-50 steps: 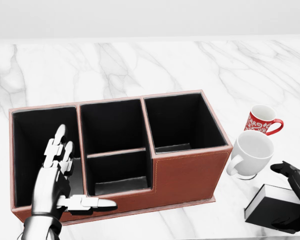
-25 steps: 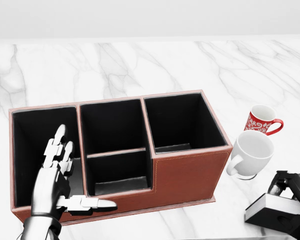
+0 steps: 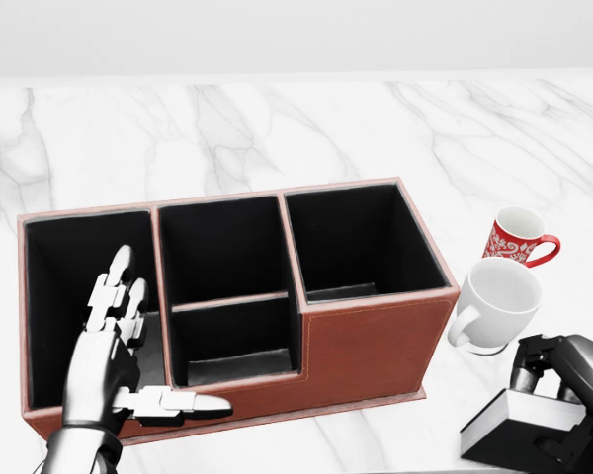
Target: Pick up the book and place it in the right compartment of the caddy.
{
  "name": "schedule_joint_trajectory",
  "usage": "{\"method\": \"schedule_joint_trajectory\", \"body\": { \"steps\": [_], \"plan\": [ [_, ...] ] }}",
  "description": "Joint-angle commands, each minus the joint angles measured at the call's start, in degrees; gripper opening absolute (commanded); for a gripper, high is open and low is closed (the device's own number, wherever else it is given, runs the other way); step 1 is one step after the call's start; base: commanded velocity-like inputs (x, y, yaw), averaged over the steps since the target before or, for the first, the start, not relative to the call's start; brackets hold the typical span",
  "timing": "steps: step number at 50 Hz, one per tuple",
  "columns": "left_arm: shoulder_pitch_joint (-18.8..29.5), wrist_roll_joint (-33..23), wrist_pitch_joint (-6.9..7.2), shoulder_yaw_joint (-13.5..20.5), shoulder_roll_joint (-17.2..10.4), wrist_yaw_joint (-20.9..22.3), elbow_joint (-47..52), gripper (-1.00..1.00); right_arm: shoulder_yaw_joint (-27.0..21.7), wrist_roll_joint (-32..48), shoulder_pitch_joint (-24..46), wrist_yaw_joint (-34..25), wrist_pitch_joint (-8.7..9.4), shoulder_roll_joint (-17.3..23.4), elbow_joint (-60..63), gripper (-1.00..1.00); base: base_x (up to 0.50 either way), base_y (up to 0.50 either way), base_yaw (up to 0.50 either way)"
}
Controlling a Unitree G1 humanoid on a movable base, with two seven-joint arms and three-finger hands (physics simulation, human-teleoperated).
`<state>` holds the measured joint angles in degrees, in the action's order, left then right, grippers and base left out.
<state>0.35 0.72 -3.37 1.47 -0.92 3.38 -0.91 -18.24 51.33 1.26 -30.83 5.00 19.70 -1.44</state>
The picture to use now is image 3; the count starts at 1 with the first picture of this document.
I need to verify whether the black book with white pages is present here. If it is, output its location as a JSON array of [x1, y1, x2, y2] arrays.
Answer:
[[460, 387, 593, 474]]

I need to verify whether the red-brown desk caddy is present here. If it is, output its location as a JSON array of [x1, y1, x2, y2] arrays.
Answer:
[[17, 177, 462, 446]]

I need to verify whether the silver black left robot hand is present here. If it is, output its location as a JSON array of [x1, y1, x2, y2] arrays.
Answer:
[[60, 244, 234, 429]]

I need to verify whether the red patterned mug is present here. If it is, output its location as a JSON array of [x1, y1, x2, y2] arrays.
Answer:
[[481, 205, 561, 269]]

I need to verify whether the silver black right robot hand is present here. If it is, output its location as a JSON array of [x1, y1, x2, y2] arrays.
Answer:
[[509, 333, 593, 468]]

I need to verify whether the plain white mug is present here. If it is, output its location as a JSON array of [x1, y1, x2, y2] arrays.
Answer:
[[447, 256, 544, 356]]

